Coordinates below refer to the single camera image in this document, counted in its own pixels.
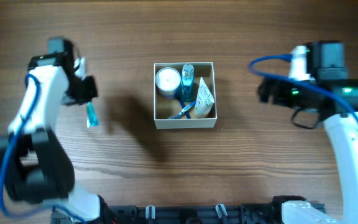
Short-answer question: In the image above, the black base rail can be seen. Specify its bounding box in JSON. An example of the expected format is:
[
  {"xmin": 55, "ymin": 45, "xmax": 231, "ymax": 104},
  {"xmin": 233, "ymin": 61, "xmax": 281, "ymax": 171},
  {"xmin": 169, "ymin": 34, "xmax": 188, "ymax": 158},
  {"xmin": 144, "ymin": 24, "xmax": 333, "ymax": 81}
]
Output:
[{"xmin": 110, "ymin": 203, "xmax": 279, "ymax": 224}]

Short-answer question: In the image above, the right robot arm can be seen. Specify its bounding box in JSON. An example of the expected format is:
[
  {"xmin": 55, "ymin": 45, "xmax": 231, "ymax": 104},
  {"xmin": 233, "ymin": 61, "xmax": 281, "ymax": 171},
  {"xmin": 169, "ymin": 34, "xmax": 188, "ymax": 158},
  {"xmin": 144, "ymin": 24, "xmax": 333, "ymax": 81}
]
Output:
[{"xmin": 248, "ymin": 40, "xmax": 358, "ymax": 223}]

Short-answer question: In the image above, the white cardboard box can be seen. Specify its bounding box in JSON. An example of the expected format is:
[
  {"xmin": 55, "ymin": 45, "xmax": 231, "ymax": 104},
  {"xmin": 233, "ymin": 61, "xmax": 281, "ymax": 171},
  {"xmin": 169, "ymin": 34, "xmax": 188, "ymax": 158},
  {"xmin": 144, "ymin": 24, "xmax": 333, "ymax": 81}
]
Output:
[{"xmin": 154, "ymin": 62, "xmax": 218, "ymax": 129}]

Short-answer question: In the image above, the blue mouthwash bottle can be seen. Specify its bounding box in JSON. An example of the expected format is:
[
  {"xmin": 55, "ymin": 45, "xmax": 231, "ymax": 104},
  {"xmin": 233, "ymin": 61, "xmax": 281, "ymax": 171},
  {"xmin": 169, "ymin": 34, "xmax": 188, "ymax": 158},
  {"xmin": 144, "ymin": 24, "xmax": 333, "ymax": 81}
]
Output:
[{"xmin": 181, "ymin": 63, "xmax": 195, "ymax": 102}]

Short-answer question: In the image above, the blue white toothbrush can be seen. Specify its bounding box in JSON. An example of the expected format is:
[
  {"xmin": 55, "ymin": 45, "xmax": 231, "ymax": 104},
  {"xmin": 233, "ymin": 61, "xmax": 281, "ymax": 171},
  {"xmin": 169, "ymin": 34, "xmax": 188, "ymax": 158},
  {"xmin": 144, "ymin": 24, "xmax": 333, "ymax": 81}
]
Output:
[{"xmin": 168, "ymin": 100, "xmax": 196, "ymax": 119}]

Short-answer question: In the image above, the white round jar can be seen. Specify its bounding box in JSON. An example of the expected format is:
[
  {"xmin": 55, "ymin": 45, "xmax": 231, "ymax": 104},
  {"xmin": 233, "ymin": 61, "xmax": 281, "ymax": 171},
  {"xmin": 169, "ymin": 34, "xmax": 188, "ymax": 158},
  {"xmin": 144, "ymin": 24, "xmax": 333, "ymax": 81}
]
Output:
[{"xmin": 155, "ymin": 67, "xmax": 181, "ymax": 99}]

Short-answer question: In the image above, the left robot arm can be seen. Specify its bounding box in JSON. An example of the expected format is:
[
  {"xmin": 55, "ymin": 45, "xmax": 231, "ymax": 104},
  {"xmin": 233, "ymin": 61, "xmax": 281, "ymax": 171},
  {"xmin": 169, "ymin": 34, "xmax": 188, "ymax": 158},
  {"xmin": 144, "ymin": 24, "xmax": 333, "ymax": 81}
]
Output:
[{"xmin": 0, "ymin": 37, "xmax": 114, "ymax": 223}]

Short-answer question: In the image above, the left blue cable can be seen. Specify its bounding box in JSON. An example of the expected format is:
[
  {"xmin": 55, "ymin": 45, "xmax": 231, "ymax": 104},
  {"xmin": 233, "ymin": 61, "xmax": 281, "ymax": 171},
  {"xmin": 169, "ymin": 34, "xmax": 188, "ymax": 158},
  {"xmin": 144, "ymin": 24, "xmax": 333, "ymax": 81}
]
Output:
[{"xmin": 0, "ymin": 72, "xmax": 90, "ymax": 224}]

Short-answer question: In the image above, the white lotion tube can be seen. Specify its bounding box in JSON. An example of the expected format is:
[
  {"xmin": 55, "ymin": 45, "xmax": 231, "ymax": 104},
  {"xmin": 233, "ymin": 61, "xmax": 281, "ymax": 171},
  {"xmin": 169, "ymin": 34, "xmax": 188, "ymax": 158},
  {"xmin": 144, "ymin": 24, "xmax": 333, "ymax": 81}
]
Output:
[{"xmin": 195, "ymin": 77, "xmax": 215, "ymax": 118}]

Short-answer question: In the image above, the blue disposable razor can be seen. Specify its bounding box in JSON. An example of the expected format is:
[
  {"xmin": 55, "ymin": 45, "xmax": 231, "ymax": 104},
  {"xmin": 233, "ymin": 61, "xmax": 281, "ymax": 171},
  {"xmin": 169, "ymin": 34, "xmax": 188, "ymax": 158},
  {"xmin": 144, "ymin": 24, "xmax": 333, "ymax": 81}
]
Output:
[{"xmin": 175, "ymin": 98, "xmax": 193, "ymax": 119}]

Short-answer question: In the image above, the teal toothpaste tube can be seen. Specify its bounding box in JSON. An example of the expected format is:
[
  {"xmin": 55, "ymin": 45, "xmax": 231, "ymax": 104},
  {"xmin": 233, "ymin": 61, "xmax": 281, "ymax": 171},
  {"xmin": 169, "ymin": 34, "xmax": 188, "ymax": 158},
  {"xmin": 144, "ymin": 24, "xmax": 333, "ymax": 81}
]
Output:
[{"xmin": 86, "ymin": 102, "xmax": 99, "ymax": 128}]

